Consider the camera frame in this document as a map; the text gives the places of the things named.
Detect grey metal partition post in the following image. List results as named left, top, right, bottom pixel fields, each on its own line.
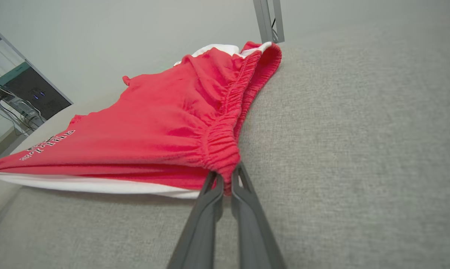
left=253, top=0, right=285, bottom=44

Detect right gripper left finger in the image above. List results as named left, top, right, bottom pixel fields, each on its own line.
left=167, top=171, right=225, bottom=269

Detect teal edged glass desk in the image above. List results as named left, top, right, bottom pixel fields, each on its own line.
left=0, top=62, right=31, bottom=97

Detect black computer case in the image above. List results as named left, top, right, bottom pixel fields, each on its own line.
left=10, top=67, right=73, bottom=121

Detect red white basketball shorts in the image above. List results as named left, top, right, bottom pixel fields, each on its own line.
left=0, top=41, right=283, bottom=199

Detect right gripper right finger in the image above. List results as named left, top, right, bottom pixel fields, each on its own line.
left=231, top=161, right=287, bottom=269

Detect grey fabric sofa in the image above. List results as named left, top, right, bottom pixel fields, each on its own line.
left=0, top=15, right=450, bottom=269

